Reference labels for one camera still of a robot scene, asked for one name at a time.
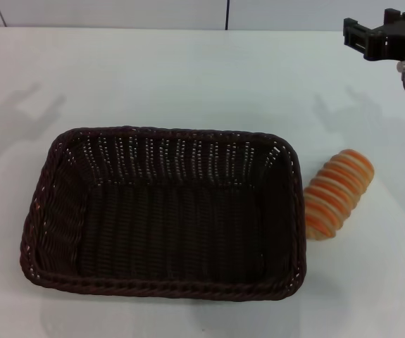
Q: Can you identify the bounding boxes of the dark brown woven basket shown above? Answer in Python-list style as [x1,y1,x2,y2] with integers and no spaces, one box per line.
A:
[18,125,309,303]

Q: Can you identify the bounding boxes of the orange striped bread roll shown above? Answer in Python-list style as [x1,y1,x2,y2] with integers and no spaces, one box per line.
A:
[303,149,376,242]

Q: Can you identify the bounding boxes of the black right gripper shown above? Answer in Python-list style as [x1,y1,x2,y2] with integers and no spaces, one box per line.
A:
[342,7,405,74]

